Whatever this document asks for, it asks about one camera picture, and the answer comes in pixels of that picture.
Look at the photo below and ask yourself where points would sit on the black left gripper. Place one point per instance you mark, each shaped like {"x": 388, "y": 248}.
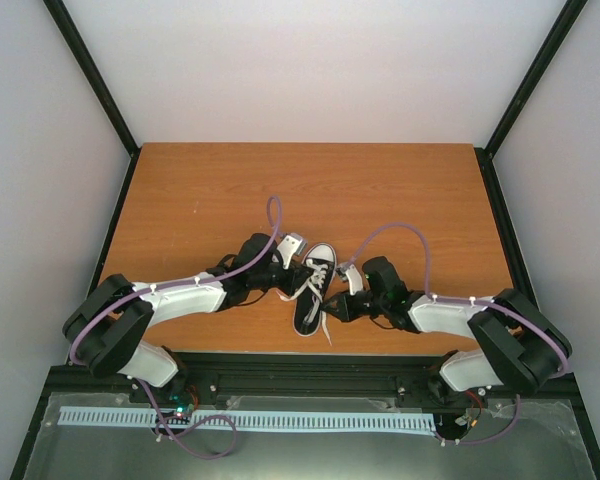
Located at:
{"x": 296, "y": 278}

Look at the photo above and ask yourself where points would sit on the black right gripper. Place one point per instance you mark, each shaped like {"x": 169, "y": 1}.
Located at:
{"x": 345, "y": 311}

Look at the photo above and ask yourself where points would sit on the white shoelace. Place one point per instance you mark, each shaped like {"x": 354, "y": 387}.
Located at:
{"x": 308, "y": 316}

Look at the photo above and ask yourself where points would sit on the black white canvas sneaker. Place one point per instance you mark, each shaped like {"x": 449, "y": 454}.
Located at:
{"x": 322, "y": 251}

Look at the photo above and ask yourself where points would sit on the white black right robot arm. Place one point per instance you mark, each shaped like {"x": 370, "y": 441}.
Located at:
{"x": 518, "y": 347}

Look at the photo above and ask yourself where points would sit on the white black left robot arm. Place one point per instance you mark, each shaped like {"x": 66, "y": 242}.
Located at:
{"x": 106, "y": 331}

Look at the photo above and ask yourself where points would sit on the circuit board with green led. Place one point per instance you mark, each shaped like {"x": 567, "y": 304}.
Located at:
{"x": 178, "y": 407}

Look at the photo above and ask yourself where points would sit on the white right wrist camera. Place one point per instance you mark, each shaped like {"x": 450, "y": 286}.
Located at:
{"x": 350, "y": 275}

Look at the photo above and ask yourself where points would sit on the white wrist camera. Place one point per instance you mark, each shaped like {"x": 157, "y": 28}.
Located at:
{"x": 292, "y": 244}
{"x": 350, "y": 275}

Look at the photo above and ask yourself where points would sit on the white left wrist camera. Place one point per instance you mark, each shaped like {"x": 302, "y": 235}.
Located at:
{"x": 292, "y": 244}

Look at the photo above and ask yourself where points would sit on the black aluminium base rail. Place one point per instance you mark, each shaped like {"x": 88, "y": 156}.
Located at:
{"x": 219, "y": 376}

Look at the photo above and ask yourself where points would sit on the black right frame post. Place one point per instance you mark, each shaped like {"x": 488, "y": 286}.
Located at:
{"x": 550, "y": 46}

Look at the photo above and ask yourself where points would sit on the black frame post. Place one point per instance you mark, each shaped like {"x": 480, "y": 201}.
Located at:
{"x": 82, "y": 55}
{"x": 550, "y": 46}

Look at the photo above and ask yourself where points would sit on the light blue slotted cable duct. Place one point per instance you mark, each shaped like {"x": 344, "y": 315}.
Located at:
{"x": 252, "y": 421}

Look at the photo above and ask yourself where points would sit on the black left frame post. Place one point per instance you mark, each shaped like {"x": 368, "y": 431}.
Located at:
{"x": 82, "y": 55}

